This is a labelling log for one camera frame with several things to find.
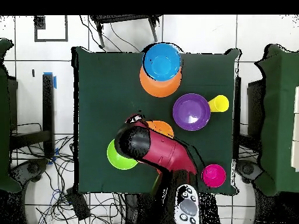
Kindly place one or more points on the large orange bowl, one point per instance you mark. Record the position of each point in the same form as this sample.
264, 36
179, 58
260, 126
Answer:
161, 89
162, 128

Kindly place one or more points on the green bowl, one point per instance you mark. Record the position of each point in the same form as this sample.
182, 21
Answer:
116, 162

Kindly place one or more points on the opaque blue bowl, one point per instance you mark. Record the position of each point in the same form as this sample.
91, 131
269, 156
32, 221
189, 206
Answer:
162, 61

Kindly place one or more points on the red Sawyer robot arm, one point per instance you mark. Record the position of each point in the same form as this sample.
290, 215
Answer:
163, 151

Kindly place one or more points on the dark green tablecloth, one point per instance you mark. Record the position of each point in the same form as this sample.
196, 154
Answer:
105, 93

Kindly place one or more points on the wide purple bowl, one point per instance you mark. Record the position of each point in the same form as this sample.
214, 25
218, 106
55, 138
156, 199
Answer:
191, 112

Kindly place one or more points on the yellow cup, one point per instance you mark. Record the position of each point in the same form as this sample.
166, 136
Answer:
219, 103

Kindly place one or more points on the black beam with blue tape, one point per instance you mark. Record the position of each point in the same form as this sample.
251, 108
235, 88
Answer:
48, 105

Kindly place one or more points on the pink bowl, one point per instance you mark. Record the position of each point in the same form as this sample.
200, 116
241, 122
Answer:
213, 176

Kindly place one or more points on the black metal stand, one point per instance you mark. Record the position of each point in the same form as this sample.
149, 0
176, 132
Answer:
121, 18

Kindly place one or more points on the black power strip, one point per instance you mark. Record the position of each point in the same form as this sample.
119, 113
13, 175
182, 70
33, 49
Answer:
78, 205

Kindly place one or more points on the small black floor marker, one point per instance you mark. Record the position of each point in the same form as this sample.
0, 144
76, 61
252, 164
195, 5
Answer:
33, 73

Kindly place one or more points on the neighbouring green table cloth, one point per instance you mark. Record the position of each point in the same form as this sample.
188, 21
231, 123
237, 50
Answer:
280, 105
4, 116

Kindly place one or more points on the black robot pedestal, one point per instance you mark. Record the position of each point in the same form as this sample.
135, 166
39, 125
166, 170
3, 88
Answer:
140, 210

